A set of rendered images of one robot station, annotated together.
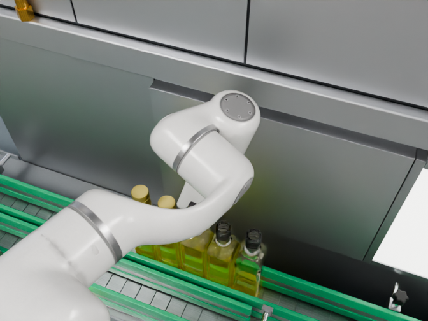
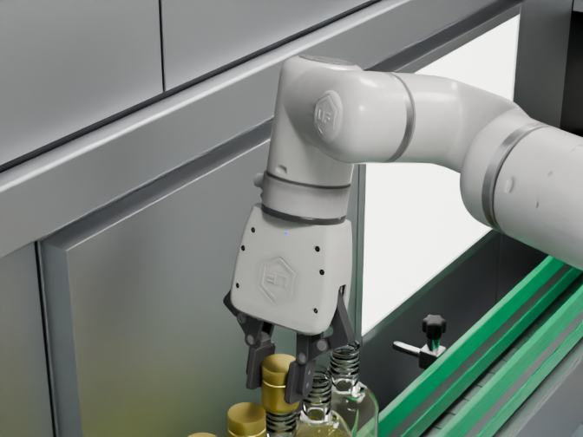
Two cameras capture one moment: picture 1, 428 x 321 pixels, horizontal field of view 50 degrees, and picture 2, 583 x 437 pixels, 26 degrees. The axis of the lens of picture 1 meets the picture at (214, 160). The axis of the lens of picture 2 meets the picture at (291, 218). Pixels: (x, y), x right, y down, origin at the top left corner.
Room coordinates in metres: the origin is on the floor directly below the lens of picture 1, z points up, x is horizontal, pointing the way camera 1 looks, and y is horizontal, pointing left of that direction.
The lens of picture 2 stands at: (0.25, 0.98, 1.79)
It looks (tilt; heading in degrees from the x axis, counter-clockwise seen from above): 26 degrees down; 283
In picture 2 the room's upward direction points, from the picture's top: straight up
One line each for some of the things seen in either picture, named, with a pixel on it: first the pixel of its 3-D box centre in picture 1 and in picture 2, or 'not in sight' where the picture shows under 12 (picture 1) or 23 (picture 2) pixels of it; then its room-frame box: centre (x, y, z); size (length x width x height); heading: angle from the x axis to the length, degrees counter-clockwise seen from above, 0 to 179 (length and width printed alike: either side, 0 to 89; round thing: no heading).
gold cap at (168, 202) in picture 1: (167, 209); (246, 433); (0.49, 0.09, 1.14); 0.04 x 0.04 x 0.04
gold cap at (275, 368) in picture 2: not in sight; (279, 383); (0.48, 0.04, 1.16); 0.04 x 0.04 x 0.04
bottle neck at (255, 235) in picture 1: (253, 241); (344, 365); (0.44, -0.07, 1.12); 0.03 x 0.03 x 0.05
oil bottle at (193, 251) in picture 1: (197, 255); not in sight; (0.48, 0.04, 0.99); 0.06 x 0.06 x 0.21; 69
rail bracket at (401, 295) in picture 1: (392, 300); (417, 361); (0.40, -0.38, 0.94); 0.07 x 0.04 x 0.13; 159
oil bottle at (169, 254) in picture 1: (172, 248); not in sight; (0.49, 0.09, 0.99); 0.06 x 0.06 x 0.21; 69
